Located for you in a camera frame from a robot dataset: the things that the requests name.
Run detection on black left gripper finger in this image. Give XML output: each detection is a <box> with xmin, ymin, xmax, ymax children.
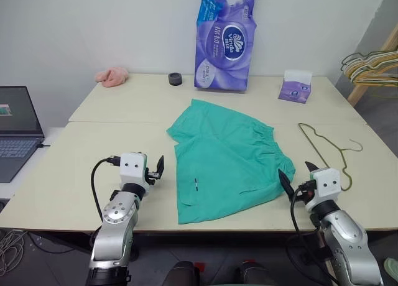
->
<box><xmin>155</xmin><ymin>155</ymin><xmax>165</xmax><ymax>179</ymax></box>

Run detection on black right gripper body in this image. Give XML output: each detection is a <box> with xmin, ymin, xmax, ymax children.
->
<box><xmin>291</xmin><ymin>173</ymin><xmax>317</xmax><ymax>206</ymax></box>

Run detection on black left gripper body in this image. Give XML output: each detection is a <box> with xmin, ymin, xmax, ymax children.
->
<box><xmin>143</xmin><ymin>169</ymin><xmax>160</xmax><ymax>187</ymax></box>

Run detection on olive wire hanger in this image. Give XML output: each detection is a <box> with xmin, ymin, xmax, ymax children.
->
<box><xmin>297</xmin><ymin>122</ymin><xmax>364</xmax><ymax>192</ymax></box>

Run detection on green shorts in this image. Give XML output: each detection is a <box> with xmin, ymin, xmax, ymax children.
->
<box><xmin>166</xmin><ymin>98</ymin><xmax>296</xmax><ymax>226</ymax></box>

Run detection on small purple tissue box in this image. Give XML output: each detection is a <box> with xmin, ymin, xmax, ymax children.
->
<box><xmin>277</xmin><ymin>69</ymin><xmax>313</xmax><ymax>105</ymax></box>

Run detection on wooden clothes rack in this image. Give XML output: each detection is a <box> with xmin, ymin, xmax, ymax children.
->
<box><xmin>346</xmin><ymin>27</ymin><xmax>398</xmax><ymax>108</ymax></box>

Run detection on dark rounded shape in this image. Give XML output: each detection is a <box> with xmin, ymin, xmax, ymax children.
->
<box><xmin>234</xmin><ymin>260</ymin><xmax>278</xmax><ymax>286</ymax></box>
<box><xmin>167</xmin><ymin>261</ymin><xmax>203</xmax><ymax>286</ymax></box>

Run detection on pink cloth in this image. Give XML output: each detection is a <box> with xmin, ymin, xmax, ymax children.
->
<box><xmin>95</xmin><ymin>67</ymin><xmax>130</xmax><ymax>88</ymax></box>

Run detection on light green shoe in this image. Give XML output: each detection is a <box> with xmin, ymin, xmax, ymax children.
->
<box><xmin>383</xmin><ymin>257</ymin><xmax>398</xmax><ymax>278</ymax></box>

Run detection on purple Vinda tissue pack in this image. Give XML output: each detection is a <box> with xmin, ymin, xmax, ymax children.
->
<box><xmin>193</xmin><ymin>0</ymin><xmax>259</xmax><ymax>93</ymax></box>

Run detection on grey laptop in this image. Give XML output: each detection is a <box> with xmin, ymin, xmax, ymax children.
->
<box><xmin>0</xmin><ymin>86</ymin><xmax>46</xmax><ymax>183</ymax></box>

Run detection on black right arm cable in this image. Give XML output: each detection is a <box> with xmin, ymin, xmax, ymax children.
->
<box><xmin>290</xmin><ymin>182</ymin><xmax>340</xmax><ymax>286</ymax></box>

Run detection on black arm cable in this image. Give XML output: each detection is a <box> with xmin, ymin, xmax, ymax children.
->
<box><xmin>290</xmin><ymin>182</ymin><xmax>340</xmax><ymax>286</ymax></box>
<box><xmin>90</xmin><ymin>156</ymin><xmax>121</xmax><ymax>224</ymax></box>

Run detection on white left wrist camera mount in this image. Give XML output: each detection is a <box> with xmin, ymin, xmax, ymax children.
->
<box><xmin>119</xmin><ymin>152</ymin><xmax>149</xmax><ymax>187</ymax></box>

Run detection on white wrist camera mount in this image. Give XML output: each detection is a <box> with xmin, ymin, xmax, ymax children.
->
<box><xmin>305</xmin><ymin>167</ymin><xmax>343</xmax><ymax>213</ymax></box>
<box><xmin>119</xmin><ymin>152</ymin><xmax>149</xmax><ymax>187</ymax></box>

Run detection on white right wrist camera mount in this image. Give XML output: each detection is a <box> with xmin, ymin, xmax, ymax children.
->
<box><xmin>305</xmin><ymin>167</ymin><xmax>343</xmax><ymax>213</ymax></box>

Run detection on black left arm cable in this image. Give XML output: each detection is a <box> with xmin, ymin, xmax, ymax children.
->
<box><xmin>90</xmin><ymin>156</ymin><xmax>121</xmax><ymax>224</ymax></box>

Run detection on yellow wire hanger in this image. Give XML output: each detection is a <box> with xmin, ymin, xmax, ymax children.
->
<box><xmin>348</xmin><ymin>57</ymin><xmax>398</xmax><ymax>85</ymax></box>

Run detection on white cords on floor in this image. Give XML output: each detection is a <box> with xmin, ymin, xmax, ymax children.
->
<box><xmin>0</xmin><ymin>228</ymin><xmax>29</xmax><ymax>275</ymax></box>

